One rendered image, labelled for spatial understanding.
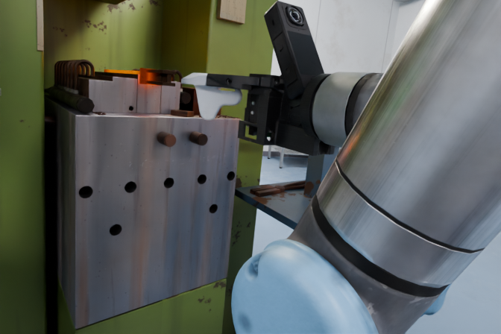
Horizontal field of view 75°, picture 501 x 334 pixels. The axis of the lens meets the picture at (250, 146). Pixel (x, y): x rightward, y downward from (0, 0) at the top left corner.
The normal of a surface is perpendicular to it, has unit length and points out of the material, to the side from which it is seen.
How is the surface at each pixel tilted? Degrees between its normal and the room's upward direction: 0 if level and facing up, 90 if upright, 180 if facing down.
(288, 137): 90
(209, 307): 90
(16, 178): 90
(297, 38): 59
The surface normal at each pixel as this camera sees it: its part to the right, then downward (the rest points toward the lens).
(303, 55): 0.57, -0.33
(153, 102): 0.62, 0.19
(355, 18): 0.23, 0.19
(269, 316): -0.69, 0.06
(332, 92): -0.65, -0.44
